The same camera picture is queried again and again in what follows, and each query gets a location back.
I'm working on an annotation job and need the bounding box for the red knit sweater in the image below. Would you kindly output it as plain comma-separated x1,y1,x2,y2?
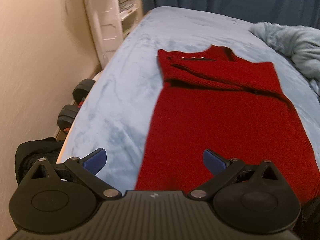
135,46,319,203

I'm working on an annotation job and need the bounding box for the black dumbbell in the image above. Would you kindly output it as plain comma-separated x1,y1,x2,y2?
57,79,95,134

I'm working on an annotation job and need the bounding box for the light blue bed sheet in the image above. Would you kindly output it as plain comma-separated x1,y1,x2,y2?
58,7,319,191

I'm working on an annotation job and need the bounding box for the black backpack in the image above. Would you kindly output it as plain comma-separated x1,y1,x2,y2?
15,137,64,184

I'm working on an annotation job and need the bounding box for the grey-blue fleece blanket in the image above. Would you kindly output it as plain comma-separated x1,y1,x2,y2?
250,22,319,94

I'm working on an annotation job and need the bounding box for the white shelf unit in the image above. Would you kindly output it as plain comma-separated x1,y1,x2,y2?
118,0,143,39

